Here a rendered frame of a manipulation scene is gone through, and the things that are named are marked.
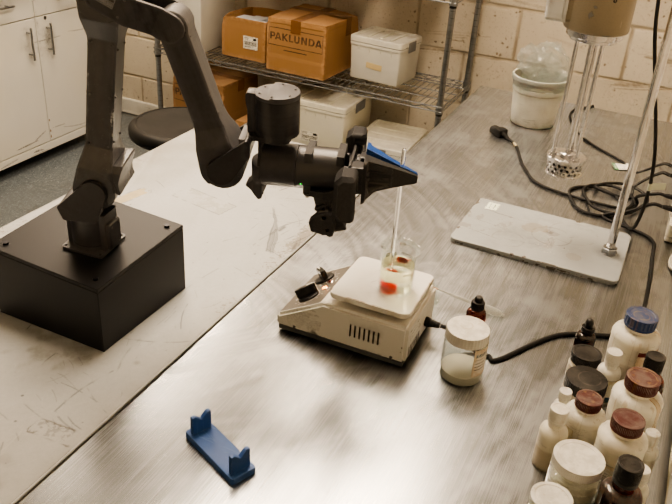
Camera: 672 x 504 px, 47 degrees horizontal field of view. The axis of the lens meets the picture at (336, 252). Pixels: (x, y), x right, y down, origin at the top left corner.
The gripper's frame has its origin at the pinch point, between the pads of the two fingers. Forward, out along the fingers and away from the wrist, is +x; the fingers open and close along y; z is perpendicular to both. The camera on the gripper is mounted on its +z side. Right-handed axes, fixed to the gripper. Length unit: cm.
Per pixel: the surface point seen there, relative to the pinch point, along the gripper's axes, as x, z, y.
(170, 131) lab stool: -73, 51, -135
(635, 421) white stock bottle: 30.1, 16.4, 23.5
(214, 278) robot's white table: -26.8, 26.1, -11.3
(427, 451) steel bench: 8.1, 26.3, 21.8
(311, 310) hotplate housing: -9.2, 20.9, 2.3
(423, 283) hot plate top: 6.2, 17.4, -2.6
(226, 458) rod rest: -15.3, 25.3, 28.1
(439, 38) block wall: 13, 43, -256
